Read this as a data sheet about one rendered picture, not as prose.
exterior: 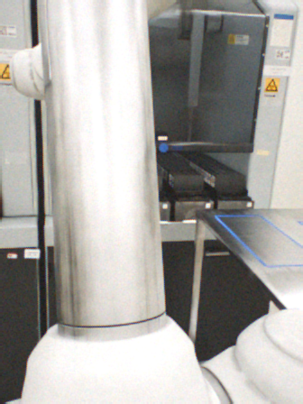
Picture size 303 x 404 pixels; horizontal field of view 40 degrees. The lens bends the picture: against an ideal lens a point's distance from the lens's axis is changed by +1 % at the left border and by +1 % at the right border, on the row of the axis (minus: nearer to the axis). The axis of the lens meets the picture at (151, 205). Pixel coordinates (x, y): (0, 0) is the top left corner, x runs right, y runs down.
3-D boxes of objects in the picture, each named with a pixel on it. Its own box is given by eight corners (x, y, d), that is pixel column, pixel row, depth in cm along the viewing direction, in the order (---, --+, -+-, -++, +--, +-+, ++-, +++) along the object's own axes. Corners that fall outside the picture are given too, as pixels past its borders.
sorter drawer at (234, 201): (167, 176, 208) (168, 158, 205) (193, 176, 211) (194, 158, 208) (220, 225, 140) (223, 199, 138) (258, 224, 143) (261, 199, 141)
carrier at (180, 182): (202, 190, 150) (203, 174, 149) (204, 191, 148) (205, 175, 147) (170, 190, 148) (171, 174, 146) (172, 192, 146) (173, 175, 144)
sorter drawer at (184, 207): (136, 176, 205) (137, 158, 202) (163, 176, 208) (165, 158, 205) (177, 226, 137) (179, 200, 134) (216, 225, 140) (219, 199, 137)
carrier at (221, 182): (241, 189, 154) (243, 174, 152) (243, 191, 152) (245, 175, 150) (211, 189, 151) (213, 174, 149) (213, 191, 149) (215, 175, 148)
